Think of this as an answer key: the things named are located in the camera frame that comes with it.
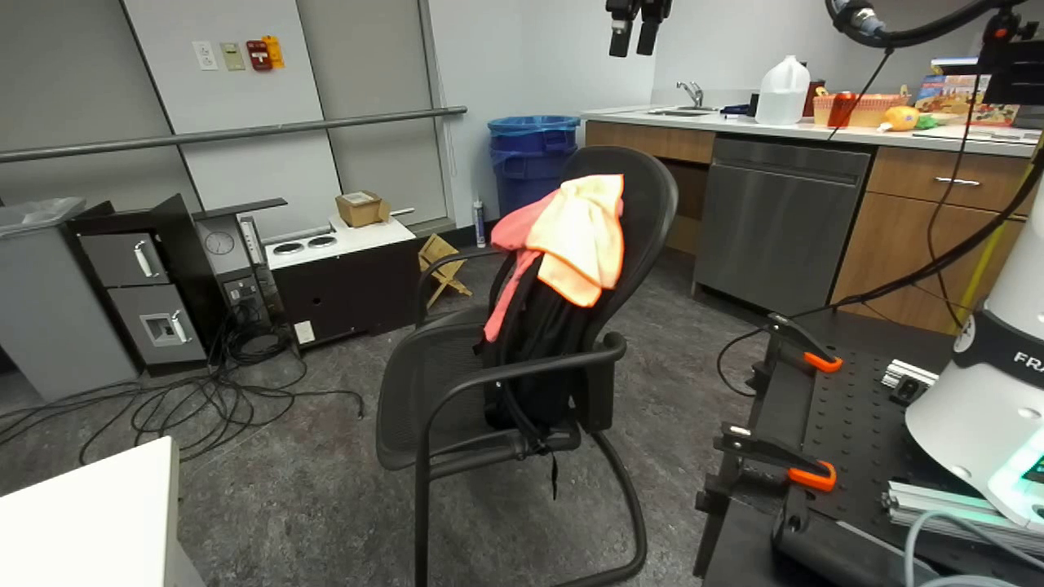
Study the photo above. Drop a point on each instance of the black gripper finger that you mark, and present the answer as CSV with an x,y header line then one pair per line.
x,y
622,26
657,23

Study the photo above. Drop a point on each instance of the pink shirt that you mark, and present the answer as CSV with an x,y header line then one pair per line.
x,y
518,230

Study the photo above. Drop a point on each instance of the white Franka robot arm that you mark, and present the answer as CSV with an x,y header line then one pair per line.
x,y
981,412

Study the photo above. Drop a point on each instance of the cream cloth with orange edge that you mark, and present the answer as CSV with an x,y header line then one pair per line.
x,y
582,240

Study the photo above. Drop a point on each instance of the black mesh office chair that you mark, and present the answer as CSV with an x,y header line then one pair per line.
x,y
435,379

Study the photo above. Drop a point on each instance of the silver sink faucet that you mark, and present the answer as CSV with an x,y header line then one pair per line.
x,y
692,97

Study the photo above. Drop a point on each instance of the white plastic jug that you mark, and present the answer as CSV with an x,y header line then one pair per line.
x,y
784,99

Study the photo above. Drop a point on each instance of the blue recycling bin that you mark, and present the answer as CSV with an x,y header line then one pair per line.
x,y
534,152

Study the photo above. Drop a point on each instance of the red cup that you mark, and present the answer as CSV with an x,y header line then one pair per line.
x,y
843,110

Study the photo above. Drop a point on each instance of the stainless steel dishwasher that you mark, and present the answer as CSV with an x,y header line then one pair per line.
x,y
776,230

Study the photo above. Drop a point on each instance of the yellow toy fruit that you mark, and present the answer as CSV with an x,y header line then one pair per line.
x,y
900,117

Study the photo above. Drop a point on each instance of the small cardboard box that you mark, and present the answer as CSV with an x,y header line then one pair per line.
x,y
361,209

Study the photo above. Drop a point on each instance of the colourful box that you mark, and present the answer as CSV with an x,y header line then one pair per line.
x,y
966,91

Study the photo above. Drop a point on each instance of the black backpack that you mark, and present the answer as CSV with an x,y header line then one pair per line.
x,y
544,361

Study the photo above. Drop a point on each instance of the wooden counter cabinet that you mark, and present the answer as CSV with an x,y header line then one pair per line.
x,y
925,240

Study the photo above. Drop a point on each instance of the red fire alarm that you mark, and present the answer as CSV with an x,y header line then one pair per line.
x,y
265,52

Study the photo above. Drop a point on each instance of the silver metal block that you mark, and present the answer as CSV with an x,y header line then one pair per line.
x,y
908,379

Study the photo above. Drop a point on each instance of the black perforated breadboard plate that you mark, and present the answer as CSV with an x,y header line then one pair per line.
x,y
860,425

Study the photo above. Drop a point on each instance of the black equipment stand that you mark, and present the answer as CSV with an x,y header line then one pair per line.
x,y
239,296

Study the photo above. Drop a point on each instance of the black drawer cabinet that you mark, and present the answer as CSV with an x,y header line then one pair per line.
x,y
141,305

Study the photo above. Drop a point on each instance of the grey cabinet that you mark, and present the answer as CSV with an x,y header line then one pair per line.
x,y
53,305

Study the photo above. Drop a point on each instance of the white table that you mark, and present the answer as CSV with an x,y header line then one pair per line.
x,y
77,523

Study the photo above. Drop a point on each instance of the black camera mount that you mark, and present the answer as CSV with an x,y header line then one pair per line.
x,y
1016,66

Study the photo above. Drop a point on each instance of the beige wall plate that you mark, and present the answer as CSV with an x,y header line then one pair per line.
x,y
234,58

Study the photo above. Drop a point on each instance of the white light switch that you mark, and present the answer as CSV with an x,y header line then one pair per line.
x,y
205,58

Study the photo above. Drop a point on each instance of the grey wall handrail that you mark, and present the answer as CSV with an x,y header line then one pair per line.
x,y
215,136

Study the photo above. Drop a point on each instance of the silver aluminium rail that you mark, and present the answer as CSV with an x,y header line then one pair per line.
x,y
933,507

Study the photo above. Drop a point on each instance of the grey pegboard base plate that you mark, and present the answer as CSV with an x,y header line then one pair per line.
x,y
825,559

